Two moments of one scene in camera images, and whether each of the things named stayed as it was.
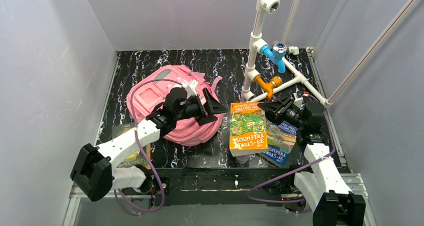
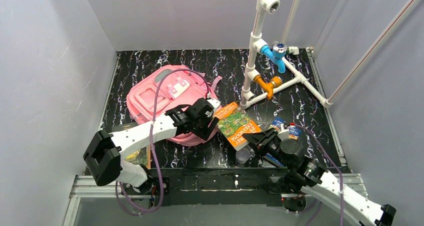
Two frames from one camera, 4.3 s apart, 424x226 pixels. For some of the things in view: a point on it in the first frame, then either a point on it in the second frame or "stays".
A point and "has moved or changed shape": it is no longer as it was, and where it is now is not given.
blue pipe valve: [276, 54] stays
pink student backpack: [147, 92] stays
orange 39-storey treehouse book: [248, 131] has moved or changed shape
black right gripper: [283, 110] -> [265, 143]
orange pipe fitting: [275, 81] stays
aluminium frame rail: [354, 182] stays
